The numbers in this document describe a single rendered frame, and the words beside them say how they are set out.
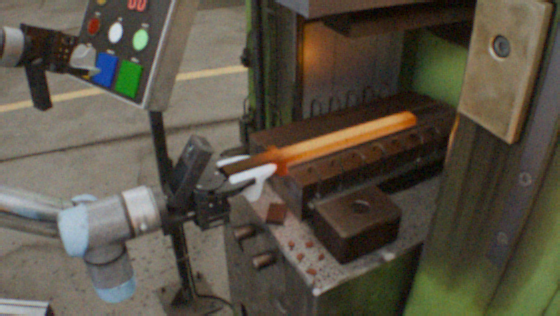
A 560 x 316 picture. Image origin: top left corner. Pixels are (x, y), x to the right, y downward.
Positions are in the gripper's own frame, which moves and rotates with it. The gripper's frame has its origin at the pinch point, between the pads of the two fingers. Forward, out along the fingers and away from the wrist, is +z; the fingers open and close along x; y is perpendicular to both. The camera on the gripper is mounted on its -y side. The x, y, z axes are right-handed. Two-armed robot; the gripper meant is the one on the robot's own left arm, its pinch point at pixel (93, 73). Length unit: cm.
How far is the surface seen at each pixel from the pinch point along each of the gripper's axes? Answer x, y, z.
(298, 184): -52, -5, 6
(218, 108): 102, -21, 175
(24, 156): 161, -76, 80
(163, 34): -6.7, 12.1, 10.8
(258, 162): -45.5, -3.8, 2.7
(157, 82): -7.0, 1.3, 13.0
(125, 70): 1.6, 1.7, 10.0
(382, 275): -70, -15, 11
